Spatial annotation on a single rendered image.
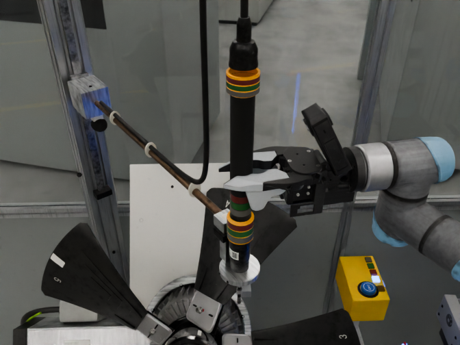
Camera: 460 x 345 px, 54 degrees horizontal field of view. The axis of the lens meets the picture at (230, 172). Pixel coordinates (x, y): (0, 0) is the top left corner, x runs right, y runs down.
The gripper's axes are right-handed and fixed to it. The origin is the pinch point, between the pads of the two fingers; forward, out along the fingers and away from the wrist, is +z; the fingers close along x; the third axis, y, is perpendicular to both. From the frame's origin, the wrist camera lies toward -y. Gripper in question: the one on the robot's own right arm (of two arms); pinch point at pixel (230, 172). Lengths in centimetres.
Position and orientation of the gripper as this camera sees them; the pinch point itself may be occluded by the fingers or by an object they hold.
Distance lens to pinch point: 65.4
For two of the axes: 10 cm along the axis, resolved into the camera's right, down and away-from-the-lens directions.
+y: 0.0, 8.2, 5.8
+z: -9.8, 1.1, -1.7
